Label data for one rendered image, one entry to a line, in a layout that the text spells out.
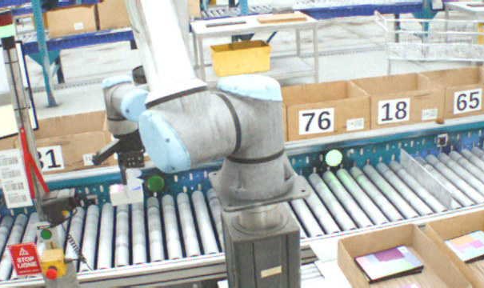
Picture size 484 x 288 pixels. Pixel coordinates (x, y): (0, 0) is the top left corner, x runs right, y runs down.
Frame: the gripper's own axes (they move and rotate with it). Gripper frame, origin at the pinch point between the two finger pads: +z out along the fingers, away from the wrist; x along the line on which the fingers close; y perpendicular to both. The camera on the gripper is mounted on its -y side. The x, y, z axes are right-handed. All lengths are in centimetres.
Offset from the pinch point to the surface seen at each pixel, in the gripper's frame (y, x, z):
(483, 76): 186, 84, 4
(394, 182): 108, 33, 30
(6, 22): -28, -1, -58
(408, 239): 91, -15, 26
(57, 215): -22.9, -5.1, 3.0
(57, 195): -21.4, -5.0, -3.8
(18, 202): -35.5, -0.6, -1.2
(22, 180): -32.6, -0.7, -8.5
